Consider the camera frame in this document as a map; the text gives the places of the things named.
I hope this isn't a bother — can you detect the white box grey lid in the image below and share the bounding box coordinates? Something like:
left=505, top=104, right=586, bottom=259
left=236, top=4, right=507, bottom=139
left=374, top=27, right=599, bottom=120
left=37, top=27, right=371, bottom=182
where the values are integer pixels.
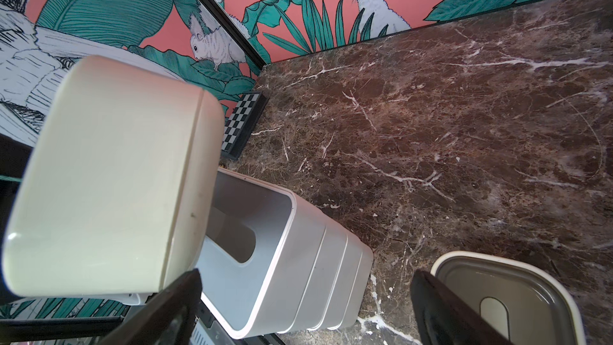
left=196, top=169, right=347, bottom=340
left=282, top=228, right=362, bottom=334

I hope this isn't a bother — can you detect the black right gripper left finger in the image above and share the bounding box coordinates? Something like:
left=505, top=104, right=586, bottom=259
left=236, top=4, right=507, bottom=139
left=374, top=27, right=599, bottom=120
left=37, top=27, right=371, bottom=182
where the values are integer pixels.
left=100, top=269, right=202, bottom=344

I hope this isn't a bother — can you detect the cream box dark lid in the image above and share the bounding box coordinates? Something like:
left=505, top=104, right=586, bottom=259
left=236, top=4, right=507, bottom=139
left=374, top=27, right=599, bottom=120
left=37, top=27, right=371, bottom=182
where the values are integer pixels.
left=1, top=56, right=224, bottom=297
left=430, top=251, right=587, bottom=344

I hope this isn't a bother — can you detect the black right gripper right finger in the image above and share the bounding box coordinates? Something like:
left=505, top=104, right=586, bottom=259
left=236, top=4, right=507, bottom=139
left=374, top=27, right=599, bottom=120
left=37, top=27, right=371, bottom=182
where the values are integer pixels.
left=410, top=269, right=511, bottom=345

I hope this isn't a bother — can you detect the black white checkerboard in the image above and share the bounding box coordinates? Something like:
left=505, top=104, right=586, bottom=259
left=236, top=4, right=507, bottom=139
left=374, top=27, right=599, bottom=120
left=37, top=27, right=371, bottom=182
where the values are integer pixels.
left=221, top=92, right=268, bottom=161

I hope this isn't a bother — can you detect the black left corner post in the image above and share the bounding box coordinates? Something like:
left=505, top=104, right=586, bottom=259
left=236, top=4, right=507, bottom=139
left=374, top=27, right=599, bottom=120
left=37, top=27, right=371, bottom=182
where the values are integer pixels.
left=197, top=0, right=266, bottom=74

